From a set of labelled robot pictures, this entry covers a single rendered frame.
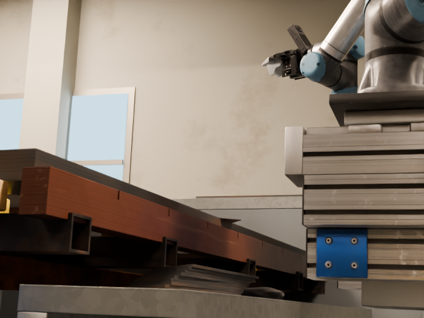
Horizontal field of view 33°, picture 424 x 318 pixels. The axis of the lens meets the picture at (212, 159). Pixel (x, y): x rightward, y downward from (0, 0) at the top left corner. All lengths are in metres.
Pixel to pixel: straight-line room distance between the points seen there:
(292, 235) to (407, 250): 1.18
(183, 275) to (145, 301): 0.18
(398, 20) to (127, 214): 0.58
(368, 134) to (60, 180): 0.59
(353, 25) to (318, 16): 3.16
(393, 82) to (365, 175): 0.17
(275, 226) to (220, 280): 1.40
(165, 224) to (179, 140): 3.95
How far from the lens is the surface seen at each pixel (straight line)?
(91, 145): 5.39
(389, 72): 1.34
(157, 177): 5.15
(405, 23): 1.31
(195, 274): 1.00
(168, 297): 0.78
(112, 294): 0.81
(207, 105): 5.16
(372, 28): 1.39
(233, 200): 2.54
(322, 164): 1.30
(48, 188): 0.91
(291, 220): 2.47
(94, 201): 1.01
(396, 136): 1.30
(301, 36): 2.30
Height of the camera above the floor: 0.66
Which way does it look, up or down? 12 degrees up
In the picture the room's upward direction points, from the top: 2 degrees clockwise
